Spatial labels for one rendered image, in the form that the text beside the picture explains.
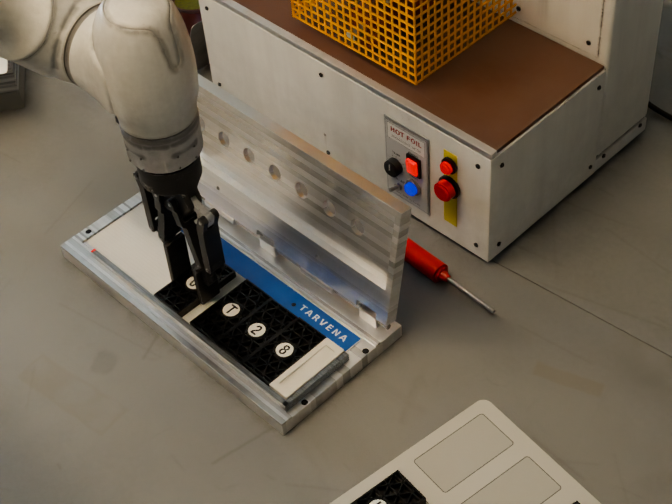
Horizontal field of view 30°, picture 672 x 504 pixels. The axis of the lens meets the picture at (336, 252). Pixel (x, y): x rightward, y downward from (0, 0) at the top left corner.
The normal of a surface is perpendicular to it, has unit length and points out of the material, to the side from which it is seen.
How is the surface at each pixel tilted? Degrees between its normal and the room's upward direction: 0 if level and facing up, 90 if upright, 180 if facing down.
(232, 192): 79
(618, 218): 0
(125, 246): 0
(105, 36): 70
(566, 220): 0
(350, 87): 90
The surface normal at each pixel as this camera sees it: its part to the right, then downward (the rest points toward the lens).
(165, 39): 0.72, 0.28
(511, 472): -0.07, -0.69
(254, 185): -0.71, 0.40
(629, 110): 0.71, 0.48
